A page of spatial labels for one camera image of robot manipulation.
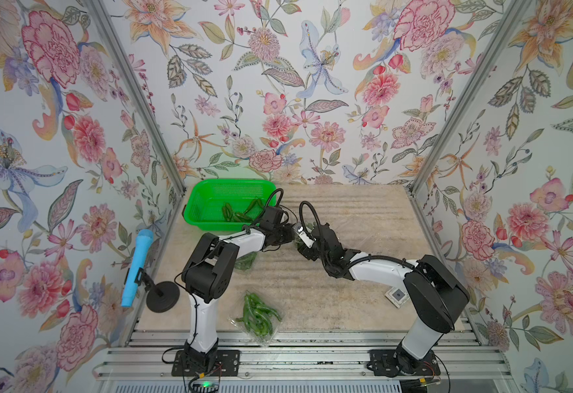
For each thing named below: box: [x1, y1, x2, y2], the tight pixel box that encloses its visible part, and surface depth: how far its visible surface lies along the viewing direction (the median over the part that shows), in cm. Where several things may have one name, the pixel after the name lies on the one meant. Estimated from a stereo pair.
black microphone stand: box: [134, 266, 181, 314], surface depth 86 cm
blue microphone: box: [121, 230, 154, 308], surface depth 72 cm
